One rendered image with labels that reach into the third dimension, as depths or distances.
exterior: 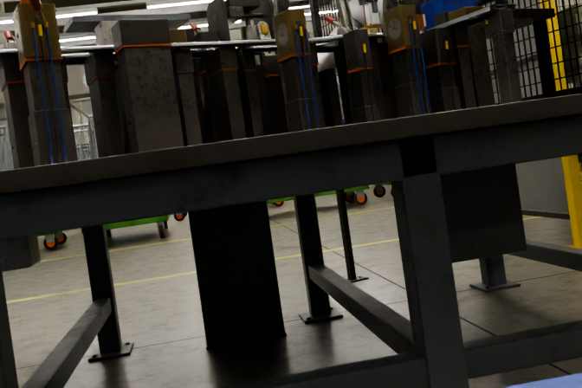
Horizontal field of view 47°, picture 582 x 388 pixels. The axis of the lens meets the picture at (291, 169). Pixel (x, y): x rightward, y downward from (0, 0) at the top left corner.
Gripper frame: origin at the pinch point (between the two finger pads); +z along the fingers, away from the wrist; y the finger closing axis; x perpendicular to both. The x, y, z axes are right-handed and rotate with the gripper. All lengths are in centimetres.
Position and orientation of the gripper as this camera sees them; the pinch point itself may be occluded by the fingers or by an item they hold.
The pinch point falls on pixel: (371, 14)
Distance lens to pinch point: 221.3
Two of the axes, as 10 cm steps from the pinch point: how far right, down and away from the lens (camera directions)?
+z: 1.4, 9.9, 0.1
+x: 8.7, -1.3, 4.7
